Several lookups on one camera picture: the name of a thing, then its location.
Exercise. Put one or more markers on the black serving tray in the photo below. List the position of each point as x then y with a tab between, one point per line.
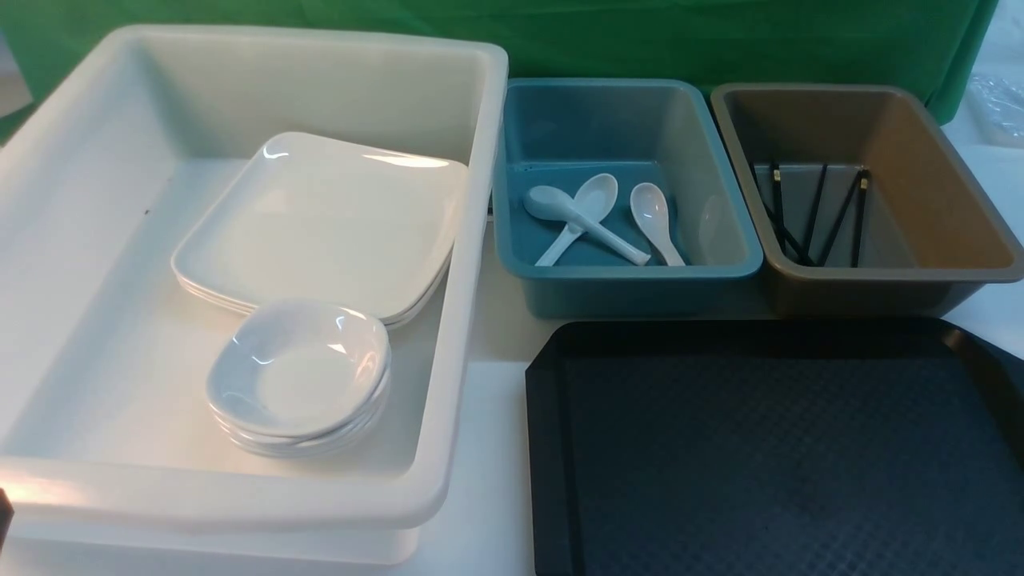
771	447

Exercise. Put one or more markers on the white spoon right in bin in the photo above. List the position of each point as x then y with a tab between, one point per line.
649	209

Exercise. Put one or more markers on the teal plastic bin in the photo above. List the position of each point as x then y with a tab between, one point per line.
561	132

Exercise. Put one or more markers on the stacked white small bowl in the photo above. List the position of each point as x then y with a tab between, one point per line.
301	378

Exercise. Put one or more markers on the large white plastic tub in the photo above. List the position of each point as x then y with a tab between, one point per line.
111	459

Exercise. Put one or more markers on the white square plate in tub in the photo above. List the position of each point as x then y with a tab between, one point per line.
391	322

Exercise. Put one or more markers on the large white square plate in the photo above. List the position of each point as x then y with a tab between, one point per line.
312	217

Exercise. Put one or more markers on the black chopstick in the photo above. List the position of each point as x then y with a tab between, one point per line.
771	196
840	218
778	209
860	192
808	235

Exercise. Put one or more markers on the white ceramic spoon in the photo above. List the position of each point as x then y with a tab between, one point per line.
550	203

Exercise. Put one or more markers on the brown plastic bin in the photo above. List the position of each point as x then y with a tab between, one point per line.
931	238

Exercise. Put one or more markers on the white spoon in bin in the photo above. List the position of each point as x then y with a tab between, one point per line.
649	209
596	197

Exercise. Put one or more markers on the white spoon left in bin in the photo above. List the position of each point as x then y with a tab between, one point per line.
596	197

